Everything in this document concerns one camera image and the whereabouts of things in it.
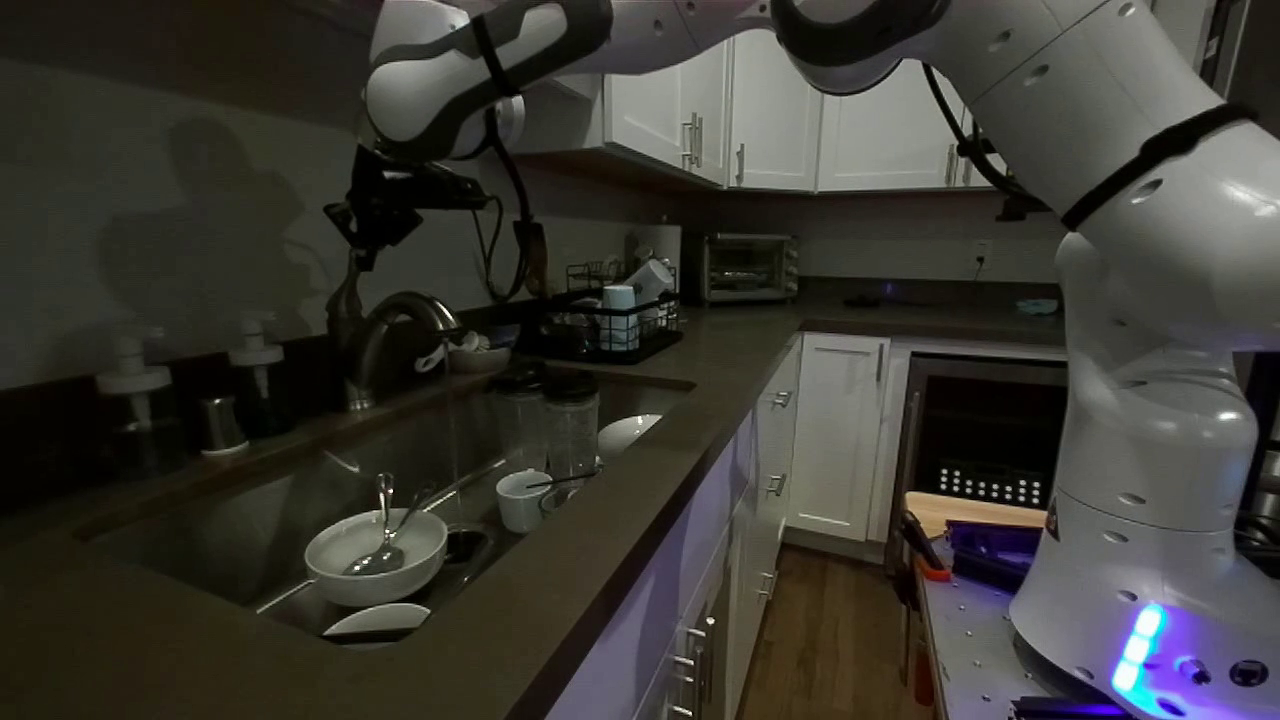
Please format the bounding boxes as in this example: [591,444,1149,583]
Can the white mug in sink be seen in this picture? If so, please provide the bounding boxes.
[498,466,552,533]

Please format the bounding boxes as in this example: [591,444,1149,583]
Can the white upper cabinets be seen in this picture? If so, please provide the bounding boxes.
[596,32,984,192]

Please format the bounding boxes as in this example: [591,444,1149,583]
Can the stainless steel sink basin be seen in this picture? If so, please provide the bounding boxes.
[88,371,681,648]

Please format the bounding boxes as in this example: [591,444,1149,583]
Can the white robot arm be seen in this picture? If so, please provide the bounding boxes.
[351,0,1280,720]

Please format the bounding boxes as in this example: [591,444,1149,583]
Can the white bowl in sink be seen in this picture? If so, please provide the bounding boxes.
[300,502,454,613]

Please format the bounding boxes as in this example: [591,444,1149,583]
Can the white lower cabinet doors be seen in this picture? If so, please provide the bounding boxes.
[550,330,892,720]

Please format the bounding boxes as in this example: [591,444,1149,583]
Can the white soap dispenser pump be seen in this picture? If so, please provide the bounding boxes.
[98,326,173,465]

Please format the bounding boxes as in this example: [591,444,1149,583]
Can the clear blender jar black lid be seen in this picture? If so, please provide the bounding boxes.
[544,371,600,478]

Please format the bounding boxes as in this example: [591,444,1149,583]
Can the white small plate in sink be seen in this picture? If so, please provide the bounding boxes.
[323,601,427,640]

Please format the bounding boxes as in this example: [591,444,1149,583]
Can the white dish brush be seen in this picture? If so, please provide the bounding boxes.
[411,330,492,376]

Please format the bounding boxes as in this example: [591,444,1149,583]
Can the chrome kitchen faucet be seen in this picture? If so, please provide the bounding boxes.
[323,264,466,415]

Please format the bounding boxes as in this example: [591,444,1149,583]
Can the silver toaster oven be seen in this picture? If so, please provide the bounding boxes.
[700,230,800,304]

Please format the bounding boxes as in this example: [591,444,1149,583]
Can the robot base mounting table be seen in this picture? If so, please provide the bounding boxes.
[892,489,1138,720]

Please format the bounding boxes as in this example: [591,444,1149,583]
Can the metal spoon in bowl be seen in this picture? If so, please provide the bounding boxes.
[345,472,406,577]

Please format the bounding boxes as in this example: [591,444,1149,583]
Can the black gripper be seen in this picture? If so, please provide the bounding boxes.
[323,147,483,272]

